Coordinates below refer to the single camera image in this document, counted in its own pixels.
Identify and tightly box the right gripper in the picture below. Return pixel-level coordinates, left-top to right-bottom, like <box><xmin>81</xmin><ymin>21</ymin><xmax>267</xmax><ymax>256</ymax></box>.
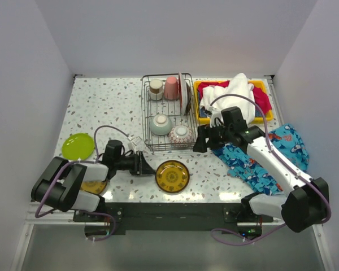
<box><xmin>192</xmin><ymin>122</ymin><xmax>233</xmax><ymax>153</ymax></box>

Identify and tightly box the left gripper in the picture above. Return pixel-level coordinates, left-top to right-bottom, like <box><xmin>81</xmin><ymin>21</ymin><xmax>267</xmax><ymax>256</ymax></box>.
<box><xmin>114</xmin><ymin>150</ymin><xmax>155</xmax><ymax>175</ymax></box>

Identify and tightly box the blue patterned bowl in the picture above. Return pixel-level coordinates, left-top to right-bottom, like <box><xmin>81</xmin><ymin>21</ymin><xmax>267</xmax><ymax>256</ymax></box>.
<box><xmin>168</xmin><ymin>125</ymin><xmax>194</xmax><ymax>147</ymax></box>

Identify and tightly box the yellow patterned plate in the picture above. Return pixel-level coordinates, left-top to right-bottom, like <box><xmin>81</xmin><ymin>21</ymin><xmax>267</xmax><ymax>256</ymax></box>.
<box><xmin>80</xmin><ymin>181</ymin><xmax>107</xmax><ymax>195</ymax></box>
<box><xmin>155</xmin><ymin>160</ymin><xmax>190</xmax><ymax>194</ymax></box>

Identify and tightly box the wire dish rack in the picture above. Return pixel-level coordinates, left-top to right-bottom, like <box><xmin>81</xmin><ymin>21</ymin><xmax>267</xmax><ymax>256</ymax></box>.
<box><xmin>141</xmin><ymin>73</ymin><xmax>199</xmax><ymax>151</ymax></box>

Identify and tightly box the light blue bowl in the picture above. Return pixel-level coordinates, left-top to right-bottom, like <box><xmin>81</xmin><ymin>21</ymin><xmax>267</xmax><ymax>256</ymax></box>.
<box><xmin>150</xmin><ymin>114</ymin><xmax>173</xmax><ymax>136</ymax></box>

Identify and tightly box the red bowl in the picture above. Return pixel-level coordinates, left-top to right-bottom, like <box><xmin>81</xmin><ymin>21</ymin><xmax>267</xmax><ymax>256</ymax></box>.
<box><xmin>185</xmin><ymin>83</ymin><xmax>192</xmax><ymax>114</ymax></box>

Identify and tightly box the red and blue plate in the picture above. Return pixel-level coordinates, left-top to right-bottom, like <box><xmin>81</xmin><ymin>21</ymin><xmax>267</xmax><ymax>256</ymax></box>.
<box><xmin>179</xmin><ymin>72</ymin><xmax>188</xmax><ymax>116</ymax></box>

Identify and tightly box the pink cup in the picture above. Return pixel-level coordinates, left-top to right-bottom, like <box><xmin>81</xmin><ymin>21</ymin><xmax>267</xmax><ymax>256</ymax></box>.
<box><xmin>164</xmin><ymin>76</ymin><xmax>179</xmax><ymax>100</ymax></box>

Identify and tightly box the metal cup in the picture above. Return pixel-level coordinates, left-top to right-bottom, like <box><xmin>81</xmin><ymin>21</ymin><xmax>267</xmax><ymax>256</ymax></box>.
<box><xmin>149</xmin><ymin>79</ymin><xmax>163</xmax><ymax>100</ymax></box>

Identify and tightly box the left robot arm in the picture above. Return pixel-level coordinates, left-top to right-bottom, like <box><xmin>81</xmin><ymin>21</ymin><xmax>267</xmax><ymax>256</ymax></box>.
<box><xmin>31</xmin><ymin>139</ymin><xmax>155</xmax><ymax>221</ymax></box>

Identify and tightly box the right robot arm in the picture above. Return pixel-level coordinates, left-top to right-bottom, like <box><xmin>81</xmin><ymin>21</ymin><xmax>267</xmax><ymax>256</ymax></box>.
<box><xmin>193</xmin><ymin>107</ymin><xmax>331</xmax><ymax>233</ymax></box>

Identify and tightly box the white towel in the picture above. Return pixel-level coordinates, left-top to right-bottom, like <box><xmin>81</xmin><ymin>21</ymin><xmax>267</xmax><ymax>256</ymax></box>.
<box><xmin>199</xmin><ymin>73</ymin><xmax>256</xmax><ymax>124</ymax></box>

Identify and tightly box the red cloth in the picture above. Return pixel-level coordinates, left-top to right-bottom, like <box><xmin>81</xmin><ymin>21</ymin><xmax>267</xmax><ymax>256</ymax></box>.
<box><xmin>194</xmin><ymin>80</ymin><xmax>272</xmax><ymax>115</ymax></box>

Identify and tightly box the yellow plastic bin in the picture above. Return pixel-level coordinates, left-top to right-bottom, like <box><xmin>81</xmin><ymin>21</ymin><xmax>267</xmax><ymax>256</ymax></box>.
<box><xmin>193</xmin><ymin>80</ymin><xmax>274</xmax><ymax>125</ymax></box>

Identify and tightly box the blue patterned cloth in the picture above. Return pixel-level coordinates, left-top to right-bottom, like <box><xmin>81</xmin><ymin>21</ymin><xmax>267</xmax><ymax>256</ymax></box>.
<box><xmin>212</xmin><ymin>124</ymin><xmax>310</xmax><ymax>195</ymax></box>

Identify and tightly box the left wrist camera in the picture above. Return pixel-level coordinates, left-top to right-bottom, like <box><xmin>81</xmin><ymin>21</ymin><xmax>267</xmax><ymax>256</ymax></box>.
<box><xmin>127</xmin><ymin>136</ymin><xmax>144</xmax><ymax>152</ymax></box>

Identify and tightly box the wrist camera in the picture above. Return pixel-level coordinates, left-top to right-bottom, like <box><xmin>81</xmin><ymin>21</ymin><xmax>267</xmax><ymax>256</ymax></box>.
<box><xmin>207</xmin><ymin>106</ymin><xmax>223</xmax><ymax>128</ymax></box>
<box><xmin>127</xmin><ymin>136</ymin><xmax>144</xmax><ymax>152</ymax></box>

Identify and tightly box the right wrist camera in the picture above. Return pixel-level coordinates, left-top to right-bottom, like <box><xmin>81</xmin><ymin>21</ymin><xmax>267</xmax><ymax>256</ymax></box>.
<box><xmin>207</xmin><ymin>106</ymin><xmax>223</xmax><ymax>128</ymax></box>

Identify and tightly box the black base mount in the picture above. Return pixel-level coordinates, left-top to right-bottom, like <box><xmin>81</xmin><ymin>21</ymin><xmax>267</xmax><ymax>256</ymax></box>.
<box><xmin>73</xmin><ymin>203</ymin><xmax>273</xmax><ymax>239</ymax></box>

